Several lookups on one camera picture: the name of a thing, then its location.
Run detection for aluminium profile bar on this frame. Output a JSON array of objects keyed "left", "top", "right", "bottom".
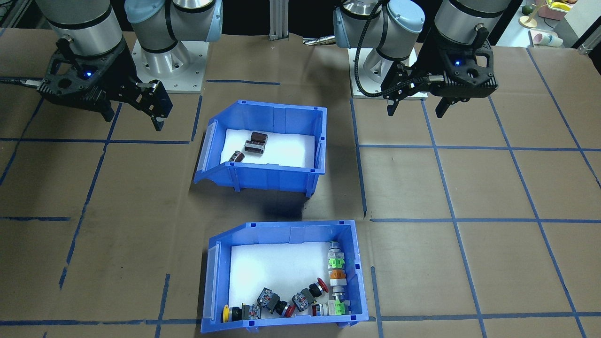
[{"left": 578, "top": 33, "right": 601, "bottom": 56}]

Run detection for aluminium profile post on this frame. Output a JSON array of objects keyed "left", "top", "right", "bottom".
[{"left": 269, "top": 0, "right": 289, "bottom": 40}]

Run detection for white side table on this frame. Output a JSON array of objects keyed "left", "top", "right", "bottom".
[{"left": 495, "top": 0, "right": 601, "bottom": 47}]

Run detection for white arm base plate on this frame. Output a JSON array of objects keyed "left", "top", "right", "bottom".
[
  {"left": 350, "top": 45, "right": 429, "bottom": 99},
  {"left": 129, "top": 40, "right": 209, "bottom": 94}
]

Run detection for yellow head push button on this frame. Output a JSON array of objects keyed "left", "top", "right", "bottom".
[{"left": 221, "top": 304, "right": 262, "bottom": 324}]

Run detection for white foam liner with capacitors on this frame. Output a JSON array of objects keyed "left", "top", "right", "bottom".
[{"left": 220, "top": 128, "right": 316, "bottom": 169}]

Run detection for white patterned cup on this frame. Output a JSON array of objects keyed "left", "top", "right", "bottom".
[{"left": 531, "top": 29, "right": 563, "bottom": 48}]

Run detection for metal frame bars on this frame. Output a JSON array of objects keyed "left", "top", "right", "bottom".
[{"left": 0, "top": 0, "right": 31, "bottom": 29}]

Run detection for white foam liner with buttons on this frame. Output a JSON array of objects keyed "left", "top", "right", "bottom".
[{"left": 228, "top": 242, "right": 339, "bottom": 321}]

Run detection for wooden toy stand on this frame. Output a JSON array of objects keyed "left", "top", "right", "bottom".
[{"left": 518, "top": 0, "right": 545, "bottom": 28}]

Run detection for blue bin holding capacitors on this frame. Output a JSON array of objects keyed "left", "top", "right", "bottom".
[{"left": 194, "top": 100, "right": 328, "bottom": 198}]

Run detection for blue bin holding push buttons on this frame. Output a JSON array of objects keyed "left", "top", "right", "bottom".
[{"left": 201, "top": 220, "right": 369, "bottom": 334}]

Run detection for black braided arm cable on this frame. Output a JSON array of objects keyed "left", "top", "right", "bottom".
[{"left": 354, "top": 7, "right": 435, "bottom": 99}]

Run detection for green block push button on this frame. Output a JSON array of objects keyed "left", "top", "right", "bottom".
[{"left": 326, "top": 241, "right": 347, "bottom": 270}]

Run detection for red button green white block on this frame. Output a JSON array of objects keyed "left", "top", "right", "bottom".
[{"left": 311, "top": 300, "right": 351, "bottom": 318}]

